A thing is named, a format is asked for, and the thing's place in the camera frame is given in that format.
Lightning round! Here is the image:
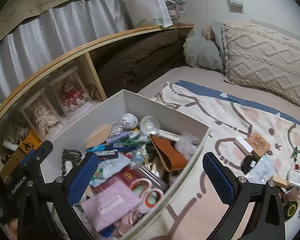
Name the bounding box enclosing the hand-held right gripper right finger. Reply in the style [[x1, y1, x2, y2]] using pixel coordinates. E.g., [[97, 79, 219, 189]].
[[202, 152, 285, 240]]

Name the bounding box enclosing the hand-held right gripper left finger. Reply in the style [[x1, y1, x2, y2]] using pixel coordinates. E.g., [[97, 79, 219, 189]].
[[16, 152, 99, 240]]

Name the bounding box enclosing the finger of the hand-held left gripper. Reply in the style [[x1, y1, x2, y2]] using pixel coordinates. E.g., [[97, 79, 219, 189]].
[[19, 141, 53, 180]]

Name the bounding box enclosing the white storage box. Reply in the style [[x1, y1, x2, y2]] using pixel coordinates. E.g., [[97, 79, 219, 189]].
[[39, 89, 211, 240]]

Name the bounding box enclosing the person's left hand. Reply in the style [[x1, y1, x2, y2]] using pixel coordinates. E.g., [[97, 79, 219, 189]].
[[1, 219, 18, 238]]

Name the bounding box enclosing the yellow box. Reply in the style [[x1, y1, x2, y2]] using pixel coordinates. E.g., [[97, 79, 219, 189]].
[[19, 130, 42, 153]]

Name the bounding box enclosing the black tape roll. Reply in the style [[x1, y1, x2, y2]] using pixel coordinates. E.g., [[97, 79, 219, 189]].
[[241, 155, 262, 174]]

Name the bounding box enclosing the blue plastic item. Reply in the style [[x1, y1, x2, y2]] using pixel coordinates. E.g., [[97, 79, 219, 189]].
[[86, 144, 108, 153]]

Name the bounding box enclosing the grey plush toy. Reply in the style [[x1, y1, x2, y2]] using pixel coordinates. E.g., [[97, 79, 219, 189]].
[[5, 120, 29, 145]]

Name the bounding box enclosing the white doll display case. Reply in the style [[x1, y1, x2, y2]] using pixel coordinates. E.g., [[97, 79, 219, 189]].
[[19, 87, 64, 140]]

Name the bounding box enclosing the pink bubble mailer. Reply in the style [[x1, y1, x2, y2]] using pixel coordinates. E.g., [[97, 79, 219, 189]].
[[80, 180, 142, 232]]

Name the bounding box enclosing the small white box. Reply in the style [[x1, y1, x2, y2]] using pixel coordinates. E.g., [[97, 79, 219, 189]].
[[234, 135, 254, 155]]

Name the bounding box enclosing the oval wooden piece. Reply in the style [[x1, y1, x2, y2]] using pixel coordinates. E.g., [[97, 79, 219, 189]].
[[86, 124, 112, 148]]

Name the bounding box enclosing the white paper packet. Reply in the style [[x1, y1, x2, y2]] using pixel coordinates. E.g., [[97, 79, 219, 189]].
[[246, 155, 278, 184]]

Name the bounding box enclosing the clear plastic bag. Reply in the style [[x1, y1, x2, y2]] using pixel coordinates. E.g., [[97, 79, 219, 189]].
[[175, 131, 200, 153]]

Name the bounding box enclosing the purple small box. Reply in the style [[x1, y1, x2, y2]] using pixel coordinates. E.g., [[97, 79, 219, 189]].
[[106, 132, 130, 144]]

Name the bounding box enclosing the brown felt piece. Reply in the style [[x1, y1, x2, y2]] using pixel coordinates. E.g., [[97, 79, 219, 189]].
[[150, 134, 188, 172]]

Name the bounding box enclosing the square wooden coaster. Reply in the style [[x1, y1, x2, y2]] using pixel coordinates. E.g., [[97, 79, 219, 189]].
[[247, 132, 271, 153]]

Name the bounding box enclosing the printed cartoon blanket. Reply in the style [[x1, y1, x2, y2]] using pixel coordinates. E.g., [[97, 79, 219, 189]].
[[140, 80, 300, 240]]

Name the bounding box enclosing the green clothes peg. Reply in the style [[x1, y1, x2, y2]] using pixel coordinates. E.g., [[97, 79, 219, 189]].
[[122, 135, 147, 148]]

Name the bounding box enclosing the wooden block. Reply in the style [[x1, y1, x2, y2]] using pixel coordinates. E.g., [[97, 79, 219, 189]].
[[271, 176, 290, 189]]

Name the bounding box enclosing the red doll display case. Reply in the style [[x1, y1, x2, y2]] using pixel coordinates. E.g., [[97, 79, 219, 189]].
[[49, 66, 93, 119]]

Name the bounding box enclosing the white stick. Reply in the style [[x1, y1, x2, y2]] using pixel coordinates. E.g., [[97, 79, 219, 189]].
[[156, 131, 182, 140]]

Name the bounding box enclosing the white paper ball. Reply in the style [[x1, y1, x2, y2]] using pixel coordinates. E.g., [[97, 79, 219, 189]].
[[120, 113, 138, 130]]

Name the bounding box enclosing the clear plastic case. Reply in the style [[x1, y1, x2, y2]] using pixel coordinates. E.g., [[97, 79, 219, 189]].
[[287, 169, 300, 188]]

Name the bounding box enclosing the clear round lid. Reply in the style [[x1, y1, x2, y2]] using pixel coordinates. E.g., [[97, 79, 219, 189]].
[[139, 116, 161, 136]]

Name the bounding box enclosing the beige bed sheet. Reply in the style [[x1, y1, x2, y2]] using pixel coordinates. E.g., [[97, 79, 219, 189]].
[[137, 66, 300, 130]]

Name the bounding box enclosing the grey curtain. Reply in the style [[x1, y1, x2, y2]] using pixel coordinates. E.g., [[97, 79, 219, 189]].
[[0, 0, 130, 113]]

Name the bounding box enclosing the grey cushion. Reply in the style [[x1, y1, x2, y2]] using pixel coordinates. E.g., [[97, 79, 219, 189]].
[[184, 21, 227, 74]]

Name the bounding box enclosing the beige knit pillow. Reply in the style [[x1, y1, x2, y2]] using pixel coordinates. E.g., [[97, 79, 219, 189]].
[[221, 20, 300, 112]]

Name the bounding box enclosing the brown folded duvet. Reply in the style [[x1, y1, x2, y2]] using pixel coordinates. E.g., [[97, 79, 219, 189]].
[[92, 30, 189, 92]]

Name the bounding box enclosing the beige plush toy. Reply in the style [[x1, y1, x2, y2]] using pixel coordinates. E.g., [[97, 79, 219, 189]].
[[201, 25, 215, 40]]

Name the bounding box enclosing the beige printed valance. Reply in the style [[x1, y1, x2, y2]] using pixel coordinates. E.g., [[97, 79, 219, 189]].
[[0, 0, 130, 50]]

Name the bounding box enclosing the clear bin of small packets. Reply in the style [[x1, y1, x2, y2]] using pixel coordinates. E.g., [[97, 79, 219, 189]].
[[164, 0, 188, 24]]

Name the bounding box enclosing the white tote bag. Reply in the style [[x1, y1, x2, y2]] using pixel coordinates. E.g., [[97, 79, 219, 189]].
[[120, 0, 174, 29]]

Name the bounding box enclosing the grey coiled cord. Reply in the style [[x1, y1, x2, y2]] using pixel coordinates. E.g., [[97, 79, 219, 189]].
[[62, 149, 82, 175]]

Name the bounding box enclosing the white hanging cable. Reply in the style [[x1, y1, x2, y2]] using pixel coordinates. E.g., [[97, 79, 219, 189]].
[[199, 0, 210, 28]]

